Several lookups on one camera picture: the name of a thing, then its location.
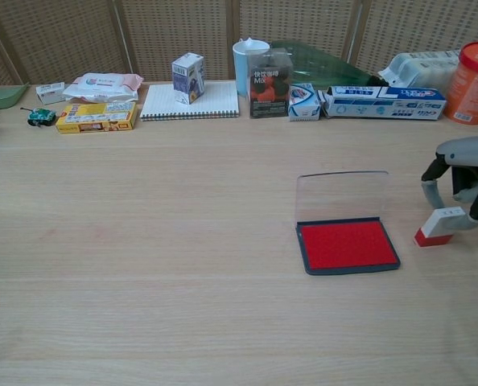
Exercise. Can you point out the light blue plastic cup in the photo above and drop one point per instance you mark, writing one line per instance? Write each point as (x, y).
(241, 68)

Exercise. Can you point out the red ink pad with clear lid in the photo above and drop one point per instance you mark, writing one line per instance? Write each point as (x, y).
(347, 245)

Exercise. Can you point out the small purple milk carton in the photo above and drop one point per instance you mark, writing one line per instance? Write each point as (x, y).
(188, 78)

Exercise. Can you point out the white spiral notebook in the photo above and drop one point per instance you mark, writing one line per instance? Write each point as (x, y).
(190, 107)

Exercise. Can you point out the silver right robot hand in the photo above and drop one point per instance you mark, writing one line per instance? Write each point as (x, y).
(470, 153)

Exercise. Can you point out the yellow flat cardboard box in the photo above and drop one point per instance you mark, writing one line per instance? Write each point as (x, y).
(98, 117)

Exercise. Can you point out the small white medicine box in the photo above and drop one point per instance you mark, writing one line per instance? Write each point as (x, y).
(50, 92)

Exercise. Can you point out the wooden lattice folding screen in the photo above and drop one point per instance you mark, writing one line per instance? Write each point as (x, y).
(239, 36)

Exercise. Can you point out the white plastic food package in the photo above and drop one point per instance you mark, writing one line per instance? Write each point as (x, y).
(422, 68)

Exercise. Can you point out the white blue toothpaste box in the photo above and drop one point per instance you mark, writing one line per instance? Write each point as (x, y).
(384, 103)

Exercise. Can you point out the clear box with dark label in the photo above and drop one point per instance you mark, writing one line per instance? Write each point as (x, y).
(270, 86)

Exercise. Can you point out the white wet wipes pack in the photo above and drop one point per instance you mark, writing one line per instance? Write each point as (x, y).
(102, 86)

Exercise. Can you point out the green plastic bag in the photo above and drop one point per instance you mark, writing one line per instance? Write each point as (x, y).
(323, 66)

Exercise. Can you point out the green toy tank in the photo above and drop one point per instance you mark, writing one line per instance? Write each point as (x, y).
(39, 116)

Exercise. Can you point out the orange canister with red lid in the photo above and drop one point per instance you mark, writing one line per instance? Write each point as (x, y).
(470, 86)

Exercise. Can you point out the white and red stamp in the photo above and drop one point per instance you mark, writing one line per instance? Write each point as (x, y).
(438, 227)

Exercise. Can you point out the small white and blue box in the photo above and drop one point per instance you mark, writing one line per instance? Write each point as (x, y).
(303, 102)

